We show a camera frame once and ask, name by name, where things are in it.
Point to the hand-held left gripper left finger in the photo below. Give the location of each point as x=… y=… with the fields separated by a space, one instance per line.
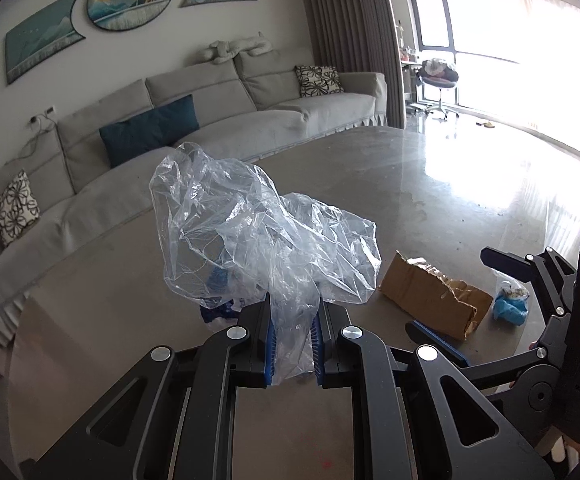
x=269 y=350

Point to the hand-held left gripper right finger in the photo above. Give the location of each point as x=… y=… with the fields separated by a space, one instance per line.
x=319 y=355

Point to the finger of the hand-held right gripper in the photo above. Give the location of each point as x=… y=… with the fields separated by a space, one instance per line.
x=507 y=262
x=437 y=337

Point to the torn brown cardboard piece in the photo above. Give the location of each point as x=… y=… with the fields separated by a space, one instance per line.
x=432 y=295

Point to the clear plastic bag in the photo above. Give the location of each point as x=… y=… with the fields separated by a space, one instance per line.
x=250 y=240

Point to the person's right hand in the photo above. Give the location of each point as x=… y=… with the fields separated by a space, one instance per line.
x=564 y=450

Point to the small blue and white packet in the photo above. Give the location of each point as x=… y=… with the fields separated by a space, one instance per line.
x=512 y=305

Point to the crumpled blue wrapper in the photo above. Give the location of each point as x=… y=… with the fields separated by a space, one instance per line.
x=217 y=300

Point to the pair of slippers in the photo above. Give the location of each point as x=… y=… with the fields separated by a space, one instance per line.
x=484 y=124

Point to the swivel chair with clothes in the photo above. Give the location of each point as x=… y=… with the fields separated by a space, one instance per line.
x=438 y=80

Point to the grey fabric sofa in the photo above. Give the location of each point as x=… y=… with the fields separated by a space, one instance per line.
x=120 y=195

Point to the white storage rack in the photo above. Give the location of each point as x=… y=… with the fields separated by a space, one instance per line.
x=408 y=70

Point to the teal throw pillow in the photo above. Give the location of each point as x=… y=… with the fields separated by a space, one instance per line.
x=147 y=132

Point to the dark framed window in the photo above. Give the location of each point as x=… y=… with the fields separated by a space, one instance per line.
x=432 y=20

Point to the small floral throw pillow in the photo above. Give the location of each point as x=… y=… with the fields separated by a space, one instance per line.
x=319 y=81

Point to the grey pleated curtain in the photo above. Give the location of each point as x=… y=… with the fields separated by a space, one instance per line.
x=349 y=35

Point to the large floral throw pillow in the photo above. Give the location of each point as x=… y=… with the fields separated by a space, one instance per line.
x=16 y=209

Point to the white plush toy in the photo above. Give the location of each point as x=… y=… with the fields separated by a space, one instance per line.
x=237 y=49

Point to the white wall socket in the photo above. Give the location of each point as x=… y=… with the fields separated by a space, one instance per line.
x=41 y=114

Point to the curved-edge mountain wall painting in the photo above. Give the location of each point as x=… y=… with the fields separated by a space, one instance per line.
x=42 y=35

